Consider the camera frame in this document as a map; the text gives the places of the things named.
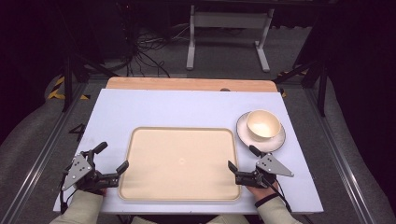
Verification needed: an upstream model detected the black metal stand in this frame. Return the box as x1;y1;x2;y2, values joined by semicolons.
60;54;120;114
273;58;329;119

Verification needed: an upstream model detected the bundle of black floor cables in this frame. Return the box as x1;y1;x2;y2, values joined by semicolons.
125;22;188;78

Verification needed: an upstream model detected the aluminium floor rail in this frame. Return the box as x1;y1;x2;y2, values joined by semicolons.
0;81;90;224
302;87;389;224

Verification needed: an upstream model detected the person's lap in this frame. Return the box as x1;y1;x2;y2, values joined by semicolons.
130;214;250;224

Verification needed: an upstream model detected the white table board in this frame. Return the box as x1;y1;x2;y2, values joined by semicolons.
52;88;324;216

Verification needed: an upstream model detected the cream plate with dark rim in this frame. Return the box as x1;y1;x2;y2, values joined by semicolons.
235;110;287;154

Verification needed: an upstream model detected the black wristband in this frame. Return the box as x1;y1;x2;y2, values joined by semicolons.
254;192;280;209

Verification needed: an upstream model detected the white metal stand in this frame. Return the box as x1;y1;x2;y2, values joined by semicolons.
185;4;276;74

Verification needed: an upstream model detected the yellow black hazard tape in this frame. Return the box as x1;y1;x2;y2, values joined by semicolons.
46;76;92;102
277;68;310;98

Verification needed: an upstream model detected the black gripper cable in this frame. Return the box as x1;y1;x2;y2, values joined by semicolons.
262;176;293;214
59;169;78;215

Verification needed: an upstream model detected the beige plastic tray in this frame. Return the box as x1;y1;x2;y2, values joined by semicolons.
118;126;242;202

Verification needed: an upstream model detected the cream bowl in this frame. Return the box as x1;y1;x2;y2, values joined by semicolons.
246;108;283;140

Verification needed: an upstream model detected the person's right hand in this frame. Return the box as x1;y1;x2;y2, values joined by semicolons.
246;182;279;203

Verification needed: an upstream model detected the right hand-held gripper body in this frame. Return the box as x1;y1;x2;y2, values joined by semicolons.
234;153;295;189

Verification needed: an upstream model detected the wooden table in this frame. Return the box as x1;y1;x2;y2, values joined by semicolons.
105;77;279;93

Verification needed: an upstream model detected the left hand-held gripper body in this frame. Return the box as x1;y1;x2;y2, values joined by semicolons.
61;150;121;196

